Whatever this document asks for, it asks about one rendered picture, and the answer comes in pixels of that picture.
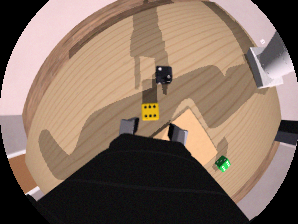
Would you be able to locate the tan square mat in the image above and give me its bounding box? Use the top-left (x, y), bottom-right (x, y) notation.
top-left (152, 108), bottom-right (218, 166)

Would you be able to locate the green die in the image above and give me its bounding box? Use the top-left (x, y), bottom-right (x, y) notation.
top-left (215, 156), bottom-right (231, 172)

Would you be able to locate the yellow die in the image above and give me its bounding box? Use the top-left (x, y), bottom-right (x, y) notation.
top-left (141, 103), bottom-right (159, 120)

